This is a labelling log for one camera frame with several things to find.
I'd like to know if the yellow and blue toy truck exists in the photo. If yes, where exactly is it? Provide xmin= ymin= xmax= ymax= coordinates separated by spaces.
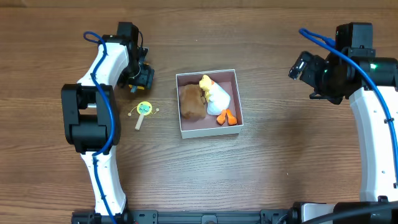
xmin=129 ymin=85 xmax=146 ymax=93

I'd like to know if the brown plush toy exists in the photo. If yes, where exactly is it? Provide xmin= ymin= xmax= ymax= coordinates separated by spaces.
xmin=180 ymin=84 xmax=206 ymax=120

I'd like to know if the white plush duck toy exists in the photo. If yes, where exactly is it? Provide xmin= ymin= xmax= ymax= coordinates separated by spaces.
xmin=199 ymin=75 xmax=238 ymax=126

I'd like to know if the white square box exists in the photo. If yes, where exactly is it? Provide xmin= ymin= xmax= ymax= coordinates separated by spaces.
xmin=175 ymin=69 xmax=244 ymax=139

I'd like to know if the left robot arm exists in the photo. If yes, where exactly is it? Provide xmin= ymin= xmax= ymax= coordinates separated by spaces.
xmin=61 ymin=22 xmax=154 ymax=222

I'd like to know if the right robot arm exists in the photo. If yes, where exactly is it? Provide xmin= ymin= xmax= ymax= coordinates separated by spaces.
xmin=280 ymin=22 xmax=397 ymax=223

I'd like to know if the wooden cat rattle drum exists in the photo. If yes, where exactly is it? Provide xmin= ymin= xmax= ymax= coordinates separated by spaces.
xmin=127 ymin=101 xmax=160 ymax=131

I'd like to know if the thick black cable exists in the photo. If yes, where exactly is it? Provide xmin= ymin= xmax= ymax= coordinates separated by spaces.
xmin=307 ymin=200 xmax=398 ymax=224

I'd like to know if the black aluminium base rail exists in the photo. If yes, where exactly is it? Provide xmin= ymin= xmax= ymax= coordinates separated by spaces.
xmin=71 ymin=209 xmax=293 ymax=224

